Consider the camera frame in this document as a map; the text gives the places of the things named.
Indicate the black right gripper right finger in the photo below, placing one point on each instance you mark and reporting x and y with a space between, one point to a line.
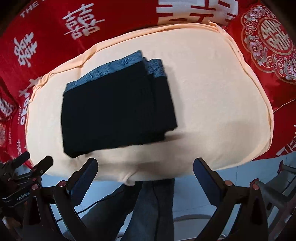
251 220

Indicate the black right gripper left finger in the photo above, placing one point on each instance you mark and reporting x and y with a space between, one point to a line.
70 193

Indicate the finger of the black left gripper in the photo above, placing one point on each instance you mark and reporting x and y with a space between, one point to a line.
37 171
8 168

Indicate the black pants with grey waistband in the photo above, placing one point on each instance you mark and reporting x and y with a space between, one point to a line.
121 103

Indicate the person's blue jeans leg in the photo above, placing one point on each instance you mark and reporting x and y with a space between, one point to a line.
149 203

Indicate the peach cushion cloth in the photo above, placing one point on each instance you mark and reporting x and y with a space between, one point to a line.
224 115

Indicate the red bedspread with white characters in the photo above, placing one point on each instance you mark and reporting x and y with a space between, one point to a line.
38 36

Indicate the red embroidered pillow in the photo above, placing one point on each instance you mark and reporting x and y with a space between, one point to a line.
267 49

